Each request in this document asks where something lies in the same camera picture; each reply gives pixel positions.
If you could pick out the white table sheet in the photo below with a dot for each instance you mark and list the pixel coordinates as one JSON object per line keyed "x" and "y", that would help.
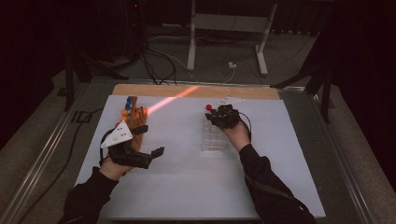
{"x": 186, "y": 186}

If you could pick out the person's left hand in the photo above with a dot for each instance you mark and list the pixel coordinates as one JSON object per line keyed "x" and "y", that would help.
{"x": 113, "y": 171}

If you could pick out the white metal stand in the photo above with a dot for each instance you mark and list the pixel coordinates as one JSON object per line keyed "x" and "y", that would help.
{"x": 230, "y": 23}

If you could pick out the person's right hand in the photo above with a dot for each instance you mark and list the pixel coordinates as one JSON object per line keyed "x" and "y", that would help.
{"x": 238, "y": 137}

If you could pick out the aluminium floor rail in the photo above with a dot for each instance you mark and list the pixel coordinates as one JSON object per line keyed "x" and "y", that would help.
{"x": 40, "y": 161}
{"x": 342, "y": 155}

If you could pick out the clear plastic tube rack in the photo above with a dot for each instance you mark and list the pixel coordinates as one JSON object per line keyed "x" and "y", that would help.
{"x": 213, "y": 141}

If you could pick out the wooden test tube rack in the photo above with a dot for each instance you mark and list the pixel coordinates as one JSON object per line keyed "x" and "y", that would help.
{"x": 137, "y": 116}

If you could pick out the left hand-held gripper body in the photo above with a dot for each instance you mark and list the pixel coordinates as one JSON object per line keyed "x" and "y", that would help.
{"x": 116, "y": 137}

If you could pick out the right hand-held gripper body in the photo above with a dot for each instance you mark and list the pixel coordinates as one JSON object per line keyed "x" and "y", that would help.
{"x": 229, "y": 116}

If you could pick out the black stand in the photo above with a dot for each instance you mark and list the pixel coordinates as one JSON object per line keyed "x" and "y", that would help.
{"x": 69, "y": 81}
{"x": 325, "y": 93}

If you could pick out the white plug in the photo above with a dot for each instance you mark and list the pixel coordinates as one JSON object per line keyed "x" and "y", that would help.
{"x": 232, "y": 65}

